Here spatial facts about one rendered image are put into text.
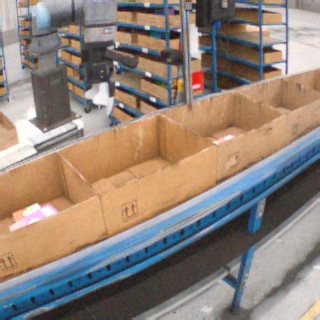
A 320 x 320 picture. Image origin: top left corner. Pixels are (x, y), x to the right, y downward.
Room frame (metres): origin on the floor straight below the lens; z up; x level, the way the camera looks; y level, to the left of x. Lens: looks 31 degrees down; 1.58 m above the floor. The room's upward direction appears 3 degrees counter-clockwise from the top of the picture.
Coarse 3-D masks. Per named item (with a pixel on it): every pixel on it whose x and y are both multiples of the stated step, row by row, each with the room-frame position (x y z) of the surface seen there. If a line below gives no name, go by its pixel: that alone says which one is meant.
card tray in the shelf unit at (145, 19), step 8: (144, 16) 2.76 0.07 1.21; (152, 16) 2.67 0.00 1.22; (160, 16) 2.59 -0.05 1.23; (168, 16) 2.53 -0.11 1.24; (176, 16) 2.57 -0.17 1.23; (192, 16) 2.66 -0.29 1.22; (144, 24) 2.76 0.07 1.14; (152, 24) 2.67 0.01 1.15; (160, 24) 2.59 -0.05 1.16; (176, 24) 2.57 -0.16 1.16
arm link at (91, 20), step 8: (88, 0) 0.95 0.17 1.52; (96, 0) 0.94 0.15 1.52; (104, 0) 0.94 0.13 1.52; (112, 0) 0.95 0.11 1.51; (88, 8) 0.95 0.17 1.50; (96, 8) 0.94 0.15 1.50; (104, 8) 0.94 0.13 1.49; (112, 8) 0.95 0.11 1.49; (88, 16) 0.94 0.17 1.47; (96, 16) 0.93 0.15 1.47; (104, 16) 0.94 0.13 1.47; (112, 16) 0.95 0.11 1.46; (88, 24) 0.94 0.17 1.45; (96, 24) 0.93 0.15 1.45; (104, 24) 0.93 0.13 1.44; (112, 24) 0.95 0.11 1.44
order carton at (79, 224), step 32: (64, 160) 0.92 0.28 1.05; (0, 192) 0.84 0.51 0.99; (32, 192) 0.90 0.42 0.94; (64, 192) 0.96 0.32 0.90; (96, 192) 0.75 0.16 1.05; (0, 224) 0.79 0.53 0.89; (32, 224) 0.62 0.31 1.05; (64, 224) 0.67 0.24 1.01; (96, 224) 0.72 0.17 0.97; (0, 256) 0.55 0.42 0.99; (32, 256) 0.60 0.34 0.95; (64, 256) 0.65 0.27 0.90
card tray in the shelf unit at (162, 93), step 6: (144, 78) 2.87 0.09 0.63; (144, 84) 2.80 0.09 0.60; (150, 84) 2.73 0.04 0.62; (144, 90) 2.81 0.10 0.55; (150, 90) 2.73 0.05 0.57; (156, 90) 2.66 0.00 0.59; (162, 90) 2.59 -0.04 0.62; (174, 90) 2.54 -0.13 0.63; (156, 96) 2.66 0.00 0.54; (162, 96) 2.60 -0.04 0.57
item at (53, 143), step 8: (80, 128) 1.81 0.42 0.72; (56, 136) 1.74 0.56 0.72; (64, 136) 1.74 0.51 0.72; (72, 136) 1.77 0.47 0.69; (80, 136) 1.80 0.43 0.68; (40, 144) 1.66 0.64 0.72; (48, 144) 1.67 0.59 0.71; (56, 144) 1.70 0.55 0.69; (40, 152) 1.63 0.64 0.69; (24, 160) 1.56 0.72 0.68
